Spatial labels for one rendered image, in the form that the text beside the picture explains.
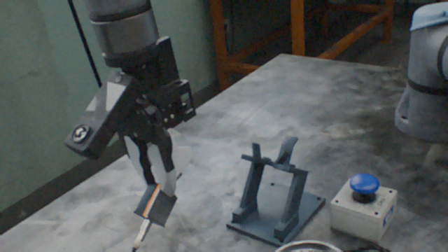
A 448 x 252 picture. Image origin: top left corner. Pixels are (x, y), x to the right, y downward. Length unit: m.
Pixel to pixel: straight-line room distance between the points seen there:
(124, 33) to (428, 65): 0.54
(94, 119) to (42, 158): 1.70
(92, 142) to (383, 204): 0.39
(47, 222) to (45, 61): 1.43
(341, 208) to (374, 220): 0.05
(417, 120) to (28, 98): 1.64
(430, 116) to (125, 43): 0.58
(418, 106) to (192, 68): 2.09
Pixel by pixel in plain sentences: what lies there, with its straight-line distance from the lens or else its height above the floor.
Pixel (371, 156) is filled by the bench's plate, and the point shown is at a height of 0.80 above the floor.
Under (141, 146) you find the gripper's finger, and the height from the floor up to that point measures 0.95.
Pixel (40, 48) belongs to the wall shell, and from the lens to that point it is 2.20.
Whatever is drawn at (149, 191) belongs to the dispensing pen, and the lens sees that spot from 0.69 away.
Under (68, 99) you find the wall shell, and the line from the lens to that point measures 2.31.
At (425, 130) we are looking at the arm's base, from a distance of 0.95.
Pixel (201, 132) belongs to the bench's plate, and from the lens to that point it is 1.00.
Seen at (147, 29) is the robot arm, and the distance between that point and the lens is 0.59.
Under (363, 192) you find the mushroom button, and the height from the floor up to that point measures 0.87.
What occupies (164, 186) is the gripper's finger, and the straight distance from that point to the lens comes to 0.67.
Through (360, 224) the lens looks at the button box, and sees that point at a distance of 0.70.
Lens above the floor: 1.27
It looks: 27 degrees down
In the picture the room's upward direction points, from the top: 6 degrees counter-clockwise
